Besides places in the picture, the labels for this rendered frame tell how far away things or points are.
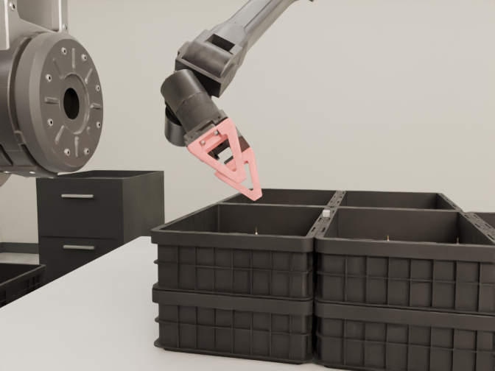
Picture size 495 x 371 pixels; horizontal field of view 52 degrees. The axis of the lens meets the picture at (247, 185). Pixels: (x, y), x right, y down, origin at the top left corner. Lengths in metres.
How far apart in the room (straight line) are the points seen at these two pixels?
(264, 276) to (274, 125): 3.50
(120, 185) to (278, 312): 1.69
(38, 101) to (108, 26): 4.36
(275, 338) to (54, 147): 0.56
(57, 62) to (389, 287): 0.61
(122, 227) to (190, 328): 1.58
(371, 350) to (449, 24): 3.77
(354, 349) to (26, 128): 0.64
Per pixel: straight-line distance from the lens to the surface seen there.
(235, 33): 0.84
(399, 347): 0.92
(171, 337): 0.99
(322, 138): 4.32
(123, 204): 2.50
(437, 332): 0.91
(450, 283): 0.88
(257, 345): 0.95
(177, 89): 0.74
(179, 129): 0.79
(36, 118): 0.50
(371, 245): 0.86
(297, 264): 0.89
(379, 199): 1.64
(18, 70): 0.51
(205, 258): 0.92
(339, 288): 0.89
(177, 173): 4.54
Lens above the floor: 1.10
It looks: 5 degrees down
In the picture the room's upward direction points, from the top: straight up
